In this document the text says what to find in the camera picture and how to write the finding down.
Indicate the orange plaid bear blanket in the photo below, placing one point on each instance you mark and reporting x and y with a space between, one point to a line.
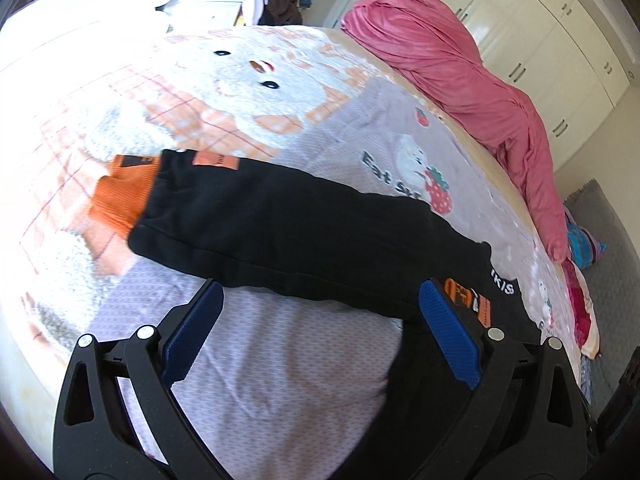
235 75

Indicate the pink quilt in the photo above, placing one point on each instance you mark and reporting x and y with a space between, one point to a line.
440 60

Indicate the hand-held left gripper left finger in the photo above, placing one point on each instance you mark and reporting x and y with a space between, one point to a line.
195 327

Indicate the black small garment orange cuffs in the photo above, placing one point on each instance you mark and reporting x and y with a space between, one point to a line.
280 230

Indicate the grey strawberry print bedsheet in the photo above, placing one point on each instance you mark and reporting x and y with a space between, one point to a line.
280 385

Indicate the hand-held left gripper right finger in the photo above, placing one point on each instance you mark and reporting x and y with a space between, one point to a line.
450 330

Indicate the blue striped cloth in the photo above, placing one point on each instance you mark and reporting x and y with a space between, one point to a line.
582 245

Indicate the red patterned pillow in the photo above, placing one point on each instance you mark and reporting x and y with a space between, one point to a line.
580 310

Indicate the white wardrobe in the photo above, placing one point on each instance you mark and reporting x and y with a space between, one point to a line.
550 50

